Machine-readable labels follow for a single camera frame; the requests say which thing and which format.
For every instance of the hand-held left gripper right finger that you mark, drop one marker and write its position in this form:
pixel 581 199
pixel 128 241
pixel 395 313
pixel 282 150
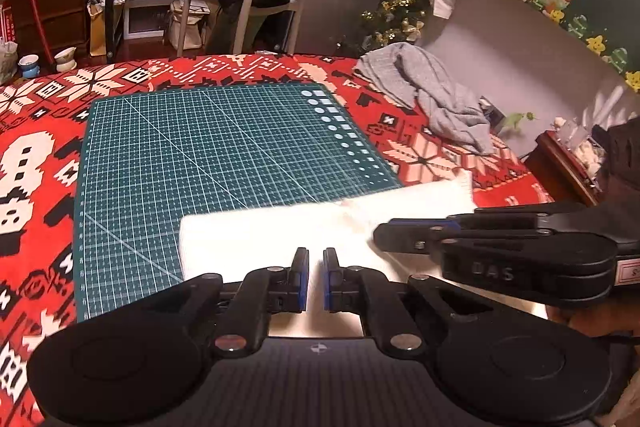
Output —
pixel 328 279

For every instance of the person's right hand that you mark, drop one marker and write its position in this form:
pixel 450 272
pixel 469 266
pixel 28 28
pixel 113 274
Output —
pixel 600 321

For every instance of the green cutting mat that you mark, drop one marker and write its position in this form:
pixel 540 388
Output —
pixel 210 157

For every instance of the small tinsel tree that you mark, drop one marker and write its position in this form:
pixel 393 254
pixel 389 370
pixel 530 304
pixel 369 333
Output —
pixel 395 22

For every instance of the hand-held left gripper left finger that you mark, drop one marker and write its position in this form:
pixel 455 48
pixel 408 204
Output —
pixel 300 279

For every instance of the white knit sweater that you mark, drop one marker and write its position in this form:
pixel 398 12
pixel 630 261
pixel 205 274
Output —
pixel 250 237

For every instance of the wooden nightstand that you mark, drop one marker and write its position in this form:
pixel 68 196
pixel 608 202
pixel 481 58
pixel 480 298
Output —
pixel 560 162

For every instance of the white bowl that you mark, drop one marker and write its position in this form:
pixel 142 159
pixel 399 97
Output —
pixel 66 58

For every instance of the grey garment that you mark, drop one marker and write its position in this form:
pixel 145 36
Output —
pixel 430 92

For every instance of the white tote bag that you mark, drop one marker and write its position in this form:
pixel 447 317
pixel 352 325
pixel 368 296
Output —
pixel 186 27

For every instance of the blue bowl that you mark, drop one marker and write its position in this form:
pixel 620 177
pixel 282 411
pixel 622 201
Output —
pixel 30 67

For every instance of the red patterned blanket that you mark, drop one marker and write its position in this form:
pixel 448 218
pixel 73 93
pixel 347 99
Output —
pixel 35 157

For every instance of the brown wooden drawer cabinet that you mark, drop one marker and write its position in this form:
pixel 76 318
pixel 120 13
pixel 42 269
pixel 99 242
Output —
pixel 55 17

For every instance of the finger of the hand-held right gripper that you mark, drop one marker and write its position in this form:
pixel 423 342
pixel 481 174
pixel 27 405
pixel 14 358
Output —
pixel 415 234

